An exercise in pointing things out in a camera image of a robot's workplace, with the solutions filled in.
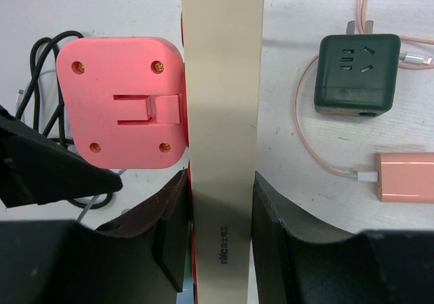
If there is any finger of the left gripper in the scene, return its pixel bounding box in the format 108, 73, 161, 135
1, 108, 123, 208

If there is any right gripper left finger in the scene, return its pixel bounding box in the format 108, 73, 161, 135
1, 170, 189, 303

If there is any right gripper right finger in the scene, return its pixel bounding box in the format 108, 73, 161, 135
252, 174, 433, 303

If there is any black power cord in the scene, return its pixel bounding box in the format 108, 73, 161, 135
15, 30, 115, 210

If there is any thin pink usb cable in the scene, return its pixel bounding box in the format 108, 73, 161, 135
294, 0, 434, 183

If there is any coral pink plug adapter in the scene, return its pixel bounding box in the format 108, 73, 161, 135
56, 37, 187, 169

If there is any salmon pink usb charger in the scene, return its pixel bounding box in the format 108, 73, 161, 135
374, 153, 434, 204

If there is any dark green cube socket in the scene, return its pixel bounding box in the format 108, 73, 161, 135
314, 20, 401, 117

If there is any beige power strip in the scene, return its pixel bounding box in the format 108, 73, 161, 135
182, 0, 264, 303

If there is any green plug adapter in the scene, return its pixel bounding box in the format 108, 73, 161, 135
184, 221, 194, 284

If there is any light blue plug adapter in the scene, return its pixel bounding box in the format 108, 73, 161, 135
176, 281, 195, 304

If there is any light blue thin cable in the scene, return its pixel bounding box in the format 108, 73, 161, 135
15, 69, 130, 223

